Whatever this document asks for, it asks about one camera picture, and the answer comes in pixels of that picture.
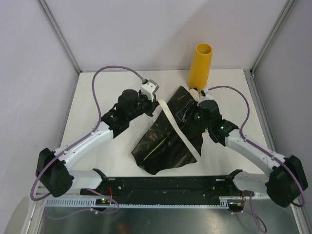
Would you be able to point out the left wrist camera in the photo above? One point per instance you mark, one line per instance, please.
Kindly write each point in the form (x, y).
(149, 89)

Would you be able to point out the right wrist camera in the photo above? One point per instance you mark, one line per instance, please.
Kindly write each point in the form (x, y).
(205, 94)

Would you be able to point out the yellow cylindrical vase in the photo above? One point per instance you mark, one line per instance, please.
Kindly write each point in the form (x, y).
(200, 66)

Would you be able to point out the black wrapping paper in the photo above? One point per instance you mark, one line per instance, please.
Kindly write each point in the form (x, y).
(170, 146)

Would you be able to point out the cream printed ribbon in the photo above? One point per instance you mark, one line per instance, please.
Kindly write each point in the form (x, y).
(175, 126)

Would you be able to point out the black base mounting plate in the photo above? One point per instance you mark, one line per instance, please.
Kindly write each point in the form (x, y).
(175, 188)

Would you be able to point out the grey slotted cable duct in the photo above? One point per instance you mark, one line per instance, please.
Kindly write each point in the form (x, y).
(95, 202)

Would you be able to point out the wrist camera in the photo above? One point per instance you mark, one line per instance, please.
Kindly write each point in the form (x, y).
(205, 94)
(149, 89)

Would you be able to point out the right aluminium frame post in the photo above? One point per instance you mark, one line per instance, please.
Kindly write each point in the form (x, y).
(280, 21)

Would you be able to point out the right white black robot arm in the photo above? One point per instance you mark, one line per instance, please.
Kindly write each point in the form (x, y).
(282, 178)

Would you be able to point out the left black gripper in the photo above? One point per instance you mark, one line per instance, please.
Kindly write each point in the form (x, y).
(151, 105)

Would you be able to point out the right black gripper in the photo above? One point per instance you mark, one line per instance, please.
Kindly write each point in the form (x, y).
(184, 115)

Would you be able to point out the left aluminium frame post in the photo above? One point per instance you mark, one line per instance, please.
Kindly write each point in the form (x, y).
(48, 14)

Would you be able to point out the aluminium frame post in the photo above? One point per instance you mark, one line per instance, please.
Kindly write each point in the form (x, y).
(280, 21)
(48, 14)

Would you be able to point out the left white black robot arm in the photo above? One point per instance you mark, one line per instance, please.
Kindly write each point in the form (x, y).
(55, 168)

